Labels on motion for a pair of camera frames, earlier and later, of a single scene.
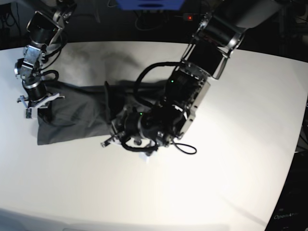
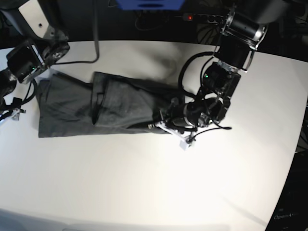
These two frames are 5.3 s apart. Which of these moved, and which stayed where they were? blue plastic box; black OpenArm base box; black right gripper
Moved: black right gripper
Stayed: black OpenArm base box; blue plastic box
